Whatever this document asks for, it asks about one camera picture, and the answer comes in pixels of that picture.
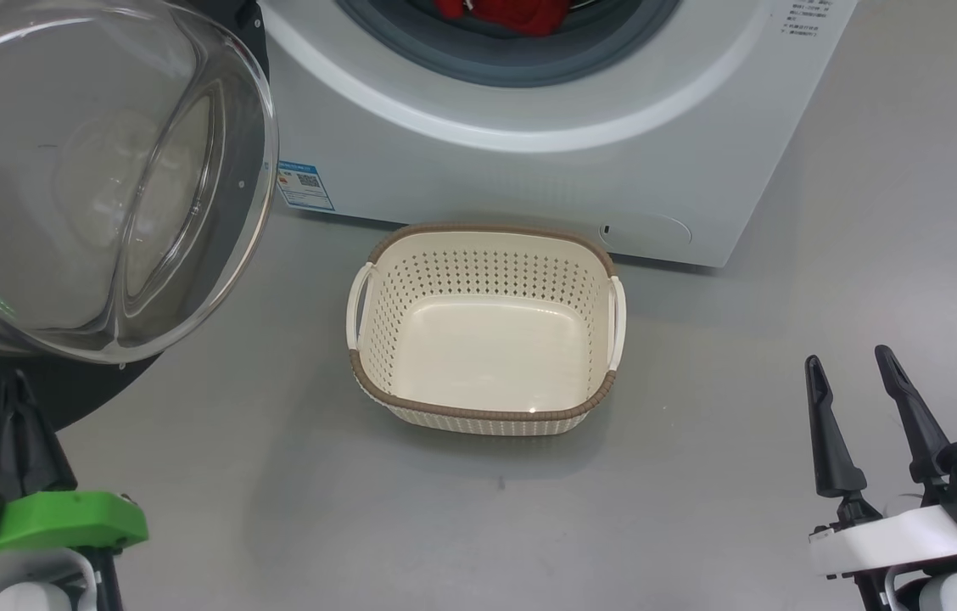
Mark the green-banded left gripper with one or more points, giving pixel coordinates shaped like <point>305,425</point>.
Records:
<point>63,522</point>

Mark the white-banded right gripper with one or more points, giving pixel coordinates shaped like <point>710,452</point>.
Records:
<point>894,543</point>

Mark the washing machine glass door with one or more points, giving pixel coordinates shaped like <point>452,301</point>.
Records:
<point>88,170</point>

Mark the red and white garment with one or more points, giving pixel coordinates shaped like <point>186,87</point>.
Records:
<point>512,13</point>

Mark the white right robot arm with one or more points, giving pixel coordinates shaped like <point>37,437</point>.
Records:
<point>937,594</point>

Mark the cream perforated laundry basket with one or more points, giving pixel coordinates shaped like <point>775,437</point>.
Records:
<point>487,348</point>

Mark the white front-load washing machine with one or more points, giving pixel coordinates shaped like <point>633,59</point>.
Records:
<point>529,182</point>

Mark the blue energy label sticker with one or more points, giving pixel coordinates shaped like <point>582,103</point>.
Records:
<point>305,187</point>

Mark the small printed text label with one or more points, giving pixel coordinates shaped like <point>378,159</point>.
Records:
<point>805,17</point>

